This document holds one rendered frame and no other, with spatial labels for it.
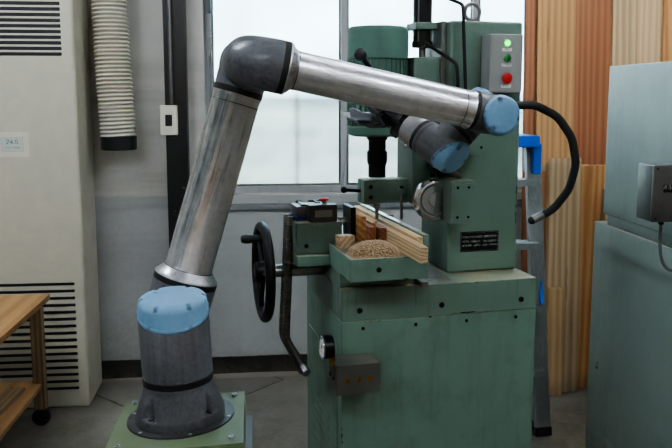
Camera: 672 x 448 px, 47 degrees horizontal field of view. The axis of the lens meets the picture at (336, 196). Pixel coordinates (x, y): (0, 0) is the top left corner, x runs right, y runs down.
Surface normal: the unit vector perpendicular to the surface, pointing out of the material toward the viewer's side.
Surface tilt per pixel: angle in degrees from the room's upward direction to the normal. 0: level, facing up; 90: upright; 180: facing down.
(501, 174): 90
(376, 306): 90
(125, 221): 90
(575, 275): 87
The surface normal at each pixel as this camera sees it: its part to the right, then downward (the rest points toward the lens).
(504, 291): 0.25, 0.12
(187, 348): 0.50, 0.09
